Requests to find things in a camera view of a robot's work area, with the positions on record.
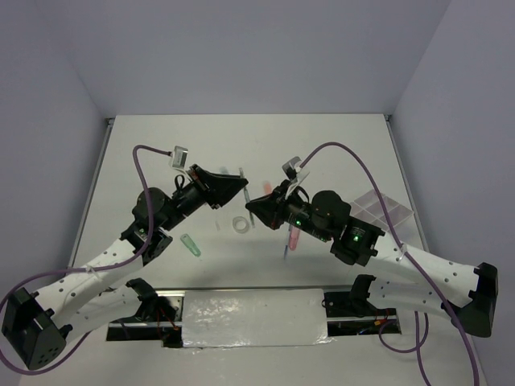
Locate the silver foil sheet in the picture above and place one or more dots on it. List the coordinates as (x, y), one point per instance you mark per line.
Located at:
(254, 318)

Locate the blue pen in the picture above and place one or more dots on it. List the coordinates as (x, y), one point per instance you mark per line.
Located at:
(287, 244)

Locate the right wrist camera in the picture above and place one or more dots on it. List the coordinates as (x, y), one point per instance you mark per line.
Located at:
(295, 173)

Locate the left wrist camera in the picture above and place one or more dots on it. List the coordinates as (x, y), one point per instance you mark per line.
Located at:
(178, 157)

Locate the metal base rail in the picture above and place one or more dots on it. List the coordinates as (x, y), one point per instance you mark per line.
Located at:
(343, 319)

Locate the green correction tape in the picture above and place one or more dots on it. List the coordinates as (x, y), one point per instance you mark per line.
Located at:
(190, 244)

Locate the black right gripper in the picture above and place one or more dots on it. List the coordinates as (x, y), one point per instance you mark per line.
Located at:
(269, 208)

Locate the pink correction tape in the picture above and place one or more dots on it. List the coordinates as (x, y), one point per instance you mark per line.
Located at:
(293, 238)

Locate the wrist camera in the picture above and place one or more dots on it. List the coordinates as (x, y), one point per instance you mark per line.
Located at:
(178, 157)
(295, 173)

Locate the clear tape roll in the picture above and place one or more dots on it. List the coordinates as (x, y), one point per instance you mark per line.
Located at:
(240, 224)

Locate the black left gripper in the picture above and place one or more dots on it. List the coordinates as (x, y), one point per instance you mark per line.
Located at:
(221, 187)

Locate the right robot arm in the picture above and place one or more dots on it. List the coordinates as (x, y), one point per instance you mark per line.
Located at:
(398, 275)

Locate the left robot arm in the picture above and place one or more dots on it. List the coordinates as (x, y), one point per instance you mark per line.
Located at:
(39, 325)

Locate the white divided organizer tray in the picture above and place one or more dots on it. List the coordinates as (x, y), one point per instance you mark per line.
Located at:
(367, 208)

